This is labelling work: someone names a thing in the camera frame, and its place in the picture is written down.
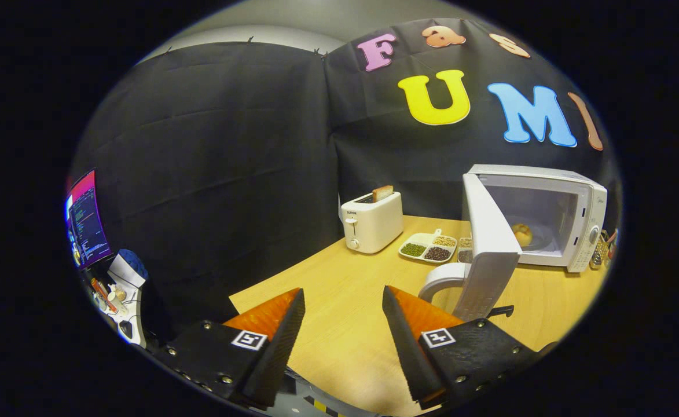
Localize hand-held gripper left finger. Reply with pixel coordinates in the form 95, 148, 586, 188
153, 288, 306, 409

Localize white divided bean dish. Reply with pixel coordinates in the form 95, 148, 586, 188
398, 228, 458, 264

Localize computer monitor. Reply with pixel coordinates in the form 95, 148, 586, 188
64, 168, 113, 270

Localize white toaster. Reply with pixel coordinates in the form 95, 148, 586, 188
339, 192, 404, 254

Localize metal wire basket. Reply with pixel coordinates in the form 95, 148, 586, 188
590, 231, 611, 270

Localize black backdrop cloth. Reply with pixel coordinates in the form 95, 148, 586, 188
70, 17, 621, 348

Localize golden bread roll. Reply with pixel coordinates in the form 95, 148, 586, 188
511, 223, 534, 248

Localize white microwave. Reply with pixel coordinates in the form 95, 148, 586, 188
417, 164, 608, 322

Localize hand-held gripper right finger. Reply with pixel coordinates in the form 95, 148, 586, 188
382, 285, 548, 409

